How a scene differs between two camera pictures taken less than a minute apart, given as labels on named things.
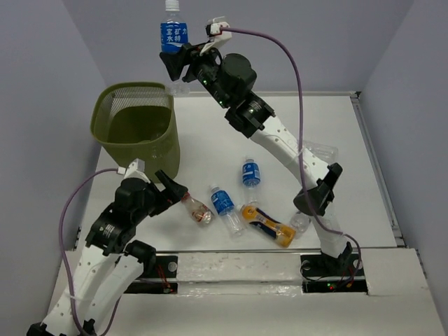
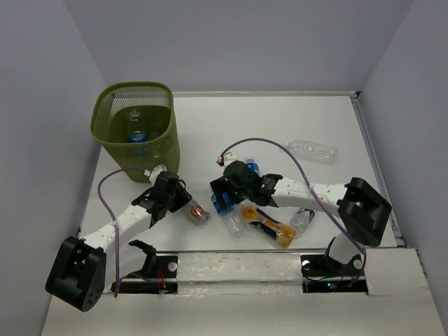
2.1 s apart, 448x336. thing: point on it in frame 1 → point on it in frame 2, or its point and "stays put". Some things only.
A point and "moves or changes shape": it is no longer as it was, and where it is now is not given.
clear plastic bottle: [329, 154] stays put
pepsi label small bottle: [300, 221] stays put
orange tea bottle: [282, 234] stays put
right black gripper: [174, 62] → [221, 184]
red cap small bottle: [200, 212] moves or changes shape
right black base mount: [323, 274] stays put
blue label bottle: [173, 29] → [137, 133]
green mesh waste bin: [138, 120] stays put
